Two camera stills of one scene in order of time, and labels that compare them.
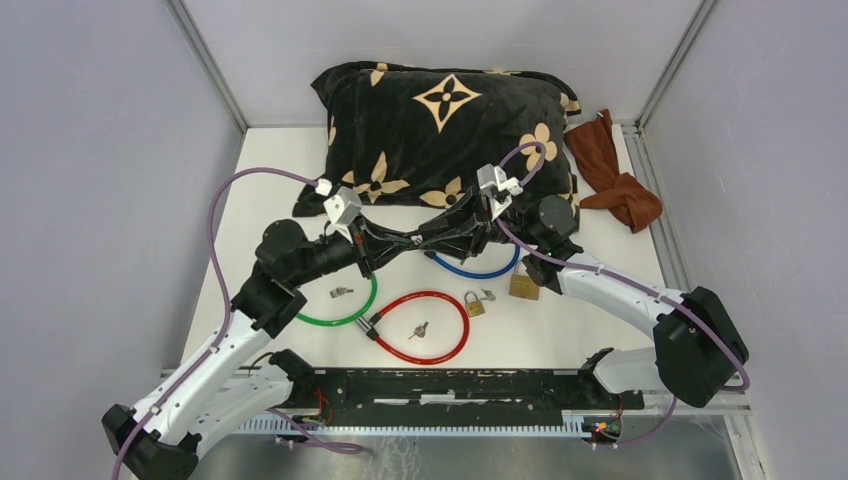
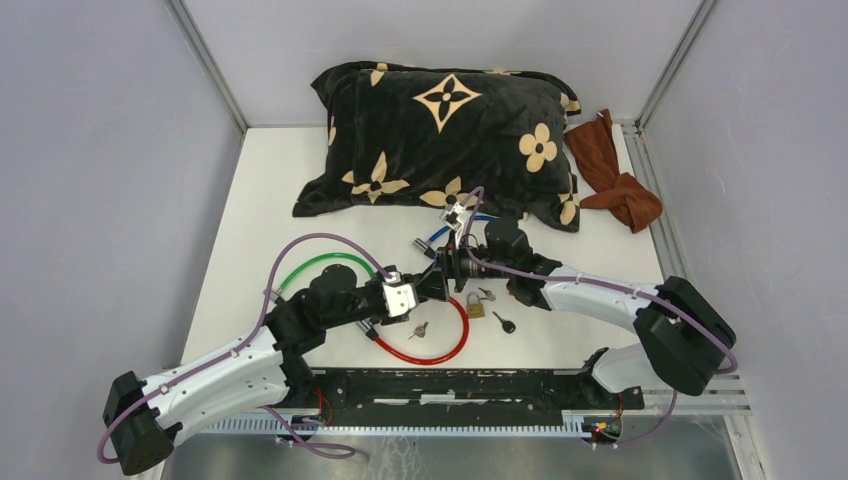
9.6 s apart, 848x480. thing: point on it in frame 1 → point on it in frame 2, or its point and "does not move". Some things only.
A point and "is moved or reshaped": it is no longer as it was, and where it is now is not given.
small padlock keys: [489, 295] does not move
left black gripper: [378, 244] → [379, 318]
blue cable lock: [483, 276] is moved or reshaped
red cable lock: [366, 325] does not move
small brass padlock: [474, 309] does not move
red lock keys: [420, 331] does not move
